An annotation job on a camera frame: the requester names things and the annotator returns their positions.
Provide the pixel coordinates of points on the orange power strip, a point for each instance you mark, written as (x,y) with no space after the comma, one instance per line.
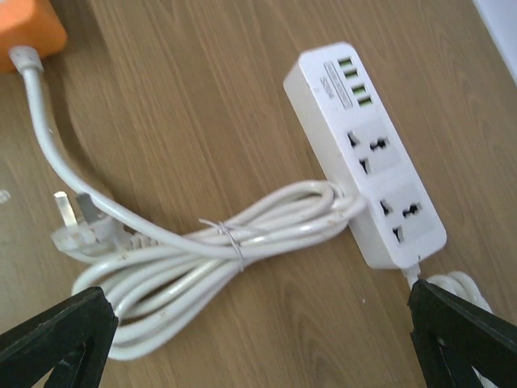
(31,23)

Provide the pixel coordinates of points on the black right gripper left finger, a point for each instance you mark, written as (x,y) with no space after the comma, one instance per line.
(69,343)

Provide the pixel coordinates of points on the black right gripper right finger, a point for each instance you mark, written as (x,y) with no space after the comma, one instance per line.
(454,340)

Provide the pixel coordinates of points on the white power strip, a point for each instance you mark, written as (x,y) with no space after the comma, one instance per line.
(358,148)

